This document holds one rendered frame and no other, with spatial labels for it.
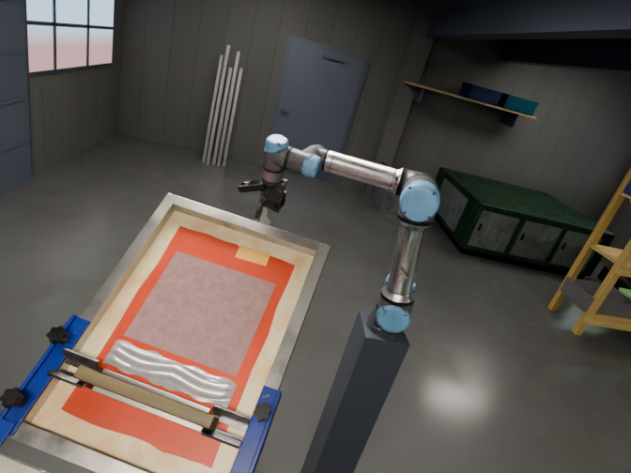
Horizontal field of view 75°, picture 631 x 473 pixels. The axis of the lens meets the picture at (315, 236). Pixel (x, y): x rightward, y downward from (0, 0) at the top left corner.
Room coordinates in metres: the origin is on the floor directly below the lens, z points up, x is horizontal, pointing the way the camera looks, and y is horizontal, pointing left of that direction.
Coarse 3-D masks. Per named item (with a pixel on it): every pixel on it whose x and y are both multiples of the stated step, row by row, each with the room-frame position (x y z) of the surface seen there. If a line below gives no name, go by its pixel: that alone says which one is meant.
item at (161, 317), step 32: (192, 256) 1.12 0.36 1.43; (224, 256) 1.14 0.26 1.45; (160, 288) 1.01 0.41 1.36; (192, 288) 1.03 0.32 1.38; (128, 320) 0.91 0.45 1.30; (160, 320) 0.93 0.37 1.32; (192, 320) 0.95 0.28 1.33; (160, 352) 0.85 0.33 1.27; (96, 416) 0.70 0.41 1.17; (128, 416) 0.71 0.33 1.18
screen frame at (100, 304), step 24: (168, 216) 1.22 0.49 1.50; (192, 216) 1.25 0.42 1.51; (216, 216) 1.23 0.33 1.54; (144, 240) 1.10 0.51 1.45; (288, 240) 1.20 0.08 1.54; (312, 240) 1.21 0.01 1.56; (120, 264) 1.02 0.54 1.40; (312, 264) 1.14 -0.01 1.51; (120, 288) 0.98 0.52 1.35; (312, 288) 1.07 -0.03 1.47; (96, 312) 0.89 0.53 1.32; (288, 336) 0.93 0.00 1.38; (288, 360) 0.87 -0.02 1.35; (24, 432) 0.62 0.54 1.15; (48, 432) 0.63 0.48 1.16; (72, 456) 0.60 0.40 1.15; (96, 456) 0.61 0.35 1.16
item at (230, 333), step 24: (240, 264) 1.13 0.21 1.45; (288, 264) 1.16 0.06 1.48; (216, 288) 1.04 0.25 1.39; (240, 288) 1.06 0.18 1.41; (264, 288) 1.07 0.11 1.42; (216, 312) 0.98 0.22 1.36; (240, 312) 0.99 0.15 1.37; (264, 312) 1.01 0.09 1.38; (192, 336) 0.91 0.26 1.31; (216, 336) 0.92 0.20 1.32; (240, 336) 0.93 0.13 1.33; (264, 336) 0.95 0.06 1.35; (192, 360) 0.85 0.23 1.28; (216, 360) 0.86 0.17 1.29; (240, 360) 0.88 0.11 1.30; (240, 384) 0.82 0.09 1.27; (144, 432) 0.69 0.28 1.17; (168, 432) 0.70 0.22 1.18; (192, 432) 0.71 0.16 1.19; (192, 456) 0.66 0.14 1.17
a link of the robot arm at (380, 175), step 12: (324, 156) 1.40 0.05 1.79; (336, 156) 1.41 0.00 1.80; (348, 156) 1.42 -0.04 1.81; (324, 168) 1.40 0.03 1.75; (336, 168) 1.39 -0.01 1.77; (348, 168) 1.38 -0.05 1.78; (360, 168) 1.38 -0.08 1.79; (372, 168) 1.38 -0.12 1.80; (384, 168) 1.38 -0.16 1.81; (360, 180) 1.39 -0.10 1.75; (372, 180) 1.37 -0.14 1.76; (384, 180) 1.36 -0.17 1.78; (396, 180) 1.35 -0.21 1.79; (396, 192) 1.36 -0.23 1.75
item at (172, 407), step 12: (84, 372) 0.70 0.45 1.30; (96, 372) 0.71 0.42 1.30; (96, 384) 0.69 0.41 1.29; (108, 384) 0.69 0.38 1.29; (120, 384) 0.70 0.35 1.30; (132, 396) 0.68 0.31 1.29; (144, 396) 0.68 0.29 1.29; (156, 396) 0.69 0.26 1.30; (156, 408) 0.67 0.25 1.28; (168, 408) 0.67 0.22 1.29; (180, 408) 0.68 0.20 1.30; (192, 408) 0.68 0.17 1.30; (192, 420) 0.66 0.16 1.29; (204, 420) 0.67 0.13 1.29; (216, 420) 0.70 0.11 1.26
